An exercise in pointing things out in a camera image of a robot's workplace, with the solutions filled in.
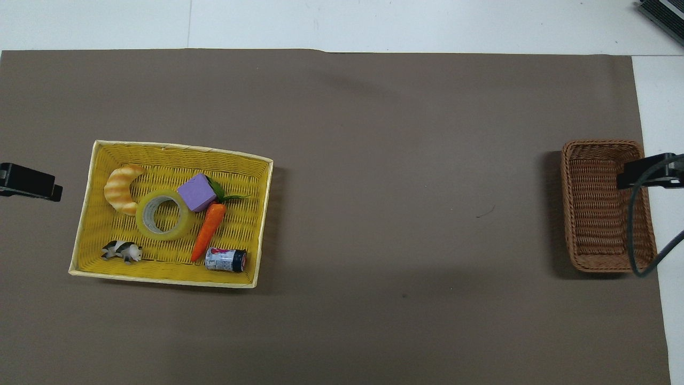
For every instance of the yellow woven basket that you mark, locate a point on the yellow woven basket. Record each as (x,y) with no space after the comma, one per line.
(235,171)

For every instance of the clear tape roll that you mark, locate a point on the clear tape roll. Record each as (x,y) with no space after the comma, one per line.
(145,224)

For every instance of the brown wicker basket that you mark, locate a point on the brown wicker basket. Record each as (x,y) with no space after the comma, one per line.
(596,214)

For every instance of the small white blue can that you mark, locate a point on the small white blue can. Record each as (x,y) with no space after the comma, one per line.
(224,260)

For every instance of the toy carrot with leaves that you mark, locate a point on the toy carrot with leaves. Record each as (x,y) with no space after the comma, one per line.
(209,230)

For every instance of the purple foam cube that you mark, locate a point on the purple foam cube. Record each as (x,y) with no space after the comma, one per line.
(196,192)

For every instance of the toy croissant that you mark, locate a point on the toy croissant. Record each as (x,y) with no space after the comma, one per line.
(116,190)

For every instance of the black and white toy cow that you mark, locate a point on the black and white toy cow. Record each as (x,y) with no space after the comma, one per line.
(124,250)

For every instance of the black stand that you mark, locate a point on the black stand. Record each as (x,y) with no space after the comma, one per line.
(662,13)

